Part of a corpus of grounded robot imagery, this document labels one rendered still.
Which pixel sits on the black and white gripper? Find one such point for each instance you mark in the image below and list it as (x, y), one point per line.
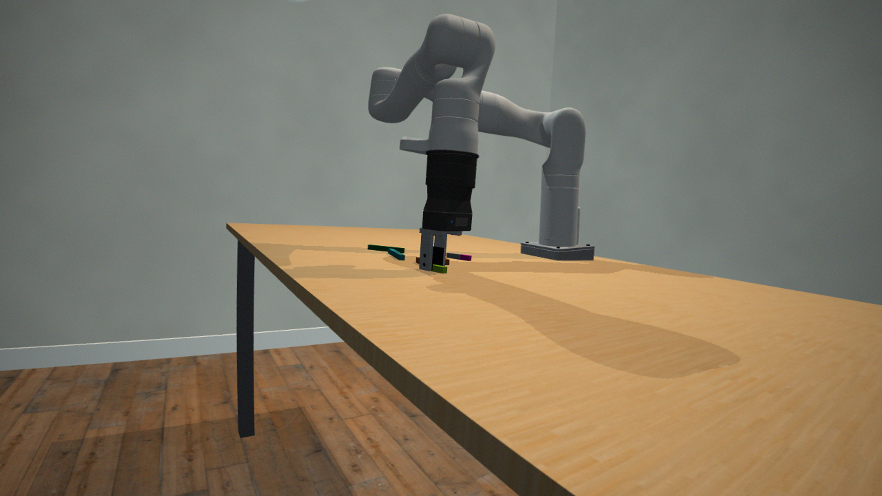
(452, 152)

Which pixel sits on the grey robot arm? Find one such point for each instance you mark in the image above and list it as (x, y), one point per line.
(467, 44)

